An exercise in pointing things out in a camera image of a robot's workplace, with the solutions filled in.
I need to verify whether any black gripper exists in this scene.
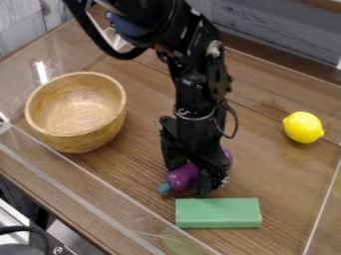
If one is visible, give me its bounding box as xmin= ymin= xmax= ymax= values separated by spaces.
xmin=160 ymin=111 xmax=233 ymax=199

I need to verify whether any purple toy eggplant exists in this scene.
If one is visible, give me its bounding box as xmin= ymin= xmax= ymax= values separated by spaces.
xmin=160 ymin=147 xmax=235 ymax=196

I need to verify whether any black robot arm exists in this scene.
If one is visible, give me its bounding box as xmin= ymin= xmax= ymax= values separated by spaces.
xmin=64 ymin=0 xmax=236 ymax=197

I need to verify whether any brown wooden bowl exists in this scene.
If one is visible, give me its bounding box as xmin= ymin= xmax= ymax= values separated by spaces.
xmin=26 ymin=72 xmax=128 ymax=153

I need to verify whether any green rectangular block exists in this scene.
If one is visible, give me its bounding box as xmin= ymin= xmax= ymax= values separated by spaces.
xmin=176 ymin=198 xmax=263 ymax=229

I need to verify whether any yellow toy lemon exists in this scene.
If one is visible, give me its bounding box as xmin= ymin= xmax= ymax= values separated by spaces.
xmin=283 ymin=112 xmax=326 ymax=144

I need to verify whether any clear acrylic back wall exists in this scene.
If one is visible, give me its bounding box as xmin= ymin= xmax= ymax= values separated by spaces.
xmin=85 ymin=9 xmax=341 ymax=147

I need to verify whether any clear acrylic wall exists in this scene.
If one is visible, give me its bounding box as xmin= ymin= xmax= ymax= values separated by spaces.
xmin=0 ymin=113 xmax=220 ymax=255
xmin=85 ymin=9 xmax=341 ymax=147

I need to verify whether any clear acrylic front wall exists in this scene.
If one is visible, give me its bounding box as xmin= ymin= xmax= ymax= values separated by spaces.
xmin=0 ymin=113 xmax=220 ymax=255

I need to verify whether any black cable on floor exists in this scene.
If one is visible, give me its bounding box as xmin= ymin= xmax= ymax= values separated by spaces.
xmin=0 ymin=224 xmax=49 ymax=255

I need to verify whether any clear acrylic corner bracket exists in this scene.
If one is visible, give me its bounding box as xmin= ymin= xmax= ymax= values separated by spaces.
xmin=88 ymin=14 xmax=136 ymax=54

